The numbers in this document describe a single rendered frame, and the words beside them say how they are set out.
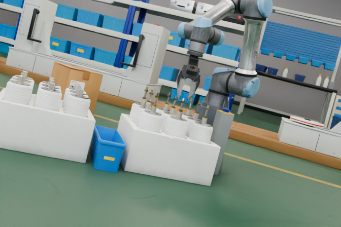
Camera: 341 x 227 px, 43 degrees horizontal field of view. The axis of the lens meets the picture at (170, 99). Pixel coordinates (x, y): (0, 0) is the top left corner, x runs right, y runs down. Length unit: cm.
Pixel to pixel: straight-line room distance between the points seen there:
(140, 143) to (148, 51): 228
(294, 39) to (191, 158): 609
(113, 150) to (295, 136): 233
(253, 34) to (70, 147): 108
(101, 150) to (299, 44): 636
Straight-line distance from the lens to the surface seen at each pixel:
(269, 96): 1013
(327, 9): 1038
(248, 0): 224
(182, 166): 186
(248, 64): 226
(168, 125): 186
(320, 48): 782
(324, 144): 384
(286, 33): 781
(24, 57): 443
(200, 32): 186
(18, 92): 175
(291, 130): 380
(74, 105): 176
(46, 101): 176
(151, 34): 401
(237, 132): 372
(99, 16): 703
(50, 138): 175
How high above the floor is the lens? 46
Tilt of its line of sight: 4 degrees down
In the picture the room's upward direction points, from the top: 15 degrees clockwise
